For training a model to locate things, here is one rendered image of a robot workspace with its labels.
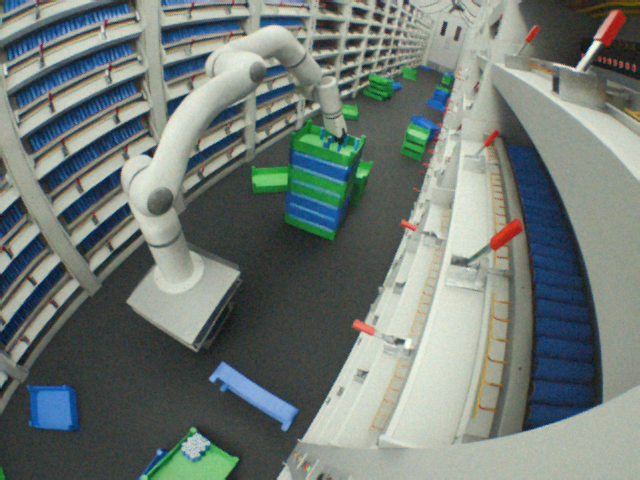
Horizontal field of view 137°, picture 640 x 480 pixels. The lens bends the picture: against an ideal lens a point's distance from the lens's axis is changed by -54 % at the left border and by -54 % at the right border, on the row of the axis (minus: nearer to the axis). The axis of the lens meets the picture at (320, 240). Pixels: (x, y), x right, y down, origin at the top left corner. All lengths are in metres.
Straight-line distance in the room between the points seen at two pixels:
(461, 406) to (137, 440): 1.17
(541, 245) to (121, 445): 1.37
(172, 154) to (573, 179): 0.69
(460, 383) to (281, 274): 1.19
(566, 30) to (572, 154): 0.54
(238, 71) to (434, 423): 0.71
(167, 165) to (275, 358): 0.84
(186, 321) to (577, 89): 0.93
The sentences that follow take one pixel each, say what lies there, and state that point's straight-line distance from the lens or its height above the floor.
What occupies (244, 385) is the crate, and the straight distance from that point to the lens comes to 0.94.
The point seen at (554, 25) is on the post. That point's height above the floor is 1.26.
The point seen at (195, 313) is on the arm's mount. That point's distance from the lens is 0.89.
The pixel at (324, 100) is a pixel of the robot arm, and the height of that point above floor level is 0.77.
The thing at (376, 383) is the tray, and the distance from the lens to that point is 0.42.
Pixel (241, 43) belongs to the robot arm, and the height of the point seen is 1.00.
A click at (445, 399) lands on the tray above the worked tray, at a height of 0.92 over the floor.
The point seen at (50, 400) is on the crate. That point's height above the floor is 0.00.
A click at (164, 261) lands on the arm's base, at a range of 0.87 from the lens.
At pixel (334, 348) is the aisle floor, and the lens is 1.20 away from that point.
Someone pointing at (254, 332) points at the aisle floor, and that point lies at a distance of 1.20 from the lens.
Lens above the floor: 1.11
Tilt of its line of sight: 47 degrees down
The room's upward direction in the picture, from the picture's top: 11 degrees clockwise
